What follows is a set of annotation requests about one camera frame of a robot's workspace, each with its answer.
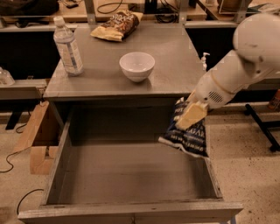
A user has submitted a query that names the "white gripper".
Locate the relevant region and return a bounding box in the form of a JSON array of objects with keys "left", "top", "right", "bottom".
[{"left": 175, "top": 50, "right": 276, "bottom": 130}]

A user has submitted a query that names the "blue chip bag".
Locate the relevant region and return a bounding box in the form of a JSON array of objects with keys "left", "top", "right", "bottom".
[{"left": 158, "top": 97, "right": 209, "bottom": 159}]

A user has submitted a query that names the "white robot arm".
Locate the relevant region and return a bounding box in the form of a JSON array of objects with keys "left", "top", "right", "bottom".
[{"left": 175, "top": 13, "right": 280, "bottom": 130}]

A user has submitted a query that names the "grey cabinet counter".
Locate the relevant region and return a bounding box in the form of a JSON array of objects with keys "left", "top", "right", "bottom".
[{"left": 42, "top": 22, "right": 217, "bottom": 126}]

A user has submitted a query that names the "grey open top drawer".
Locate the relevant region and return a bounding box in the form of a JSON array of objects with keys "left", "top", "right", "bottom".
[{"left": 18, "top": 104, "right": 242, "bottom": 224}]

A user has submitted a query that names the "brown yellow chip bag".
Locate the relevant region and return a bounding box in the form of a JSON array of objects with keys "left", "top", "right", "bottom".
[{"left": 90, "top": 10, "right": 143, "bottom": 42}]

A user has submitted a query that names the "black bag on desk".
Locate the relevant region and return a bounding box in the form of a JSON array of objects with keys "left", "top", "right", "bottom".
[{"left": 0, "top": 0, "right": 60, "bottom": 16}]

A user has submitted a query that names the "small pump dispenser bottle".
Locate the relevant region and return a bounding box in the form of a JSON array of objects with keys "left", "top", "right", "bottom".
[{"left": 200, "top": 52, "right": 210, "bottom": 71}]

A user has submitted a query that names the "white ceramic bowl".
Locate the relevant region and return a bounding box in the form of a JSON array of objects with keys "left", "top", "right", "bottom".
[{"left": 119, "top": 52, "right": 156, "bottom": 82}]

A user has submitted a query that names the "black table leg stand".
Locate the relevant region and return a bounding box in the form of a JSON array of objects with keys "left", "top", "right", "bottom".
[{"left": 244, "top": 104, "right": 280, "bottom": 152}]

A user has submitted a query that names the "clear plastic water bottle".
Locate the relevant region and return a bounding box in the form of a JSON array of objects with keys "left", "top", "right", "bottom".
[{"left": 53, "top": 17, "right": 83, "bottom": 76}]

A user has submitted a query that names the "clear plastic dome object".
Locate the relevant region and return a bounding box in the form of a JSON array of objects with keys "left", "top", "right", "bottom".
[{"left": 0, "top": 67, "right": 15, "bottom": 87}]

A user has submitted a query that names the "black floor cable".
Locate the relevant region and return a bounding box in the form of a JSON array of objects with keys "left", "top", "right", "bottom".
[{"left": 0, "top": 122, "right": 45, "bottom": 216}]

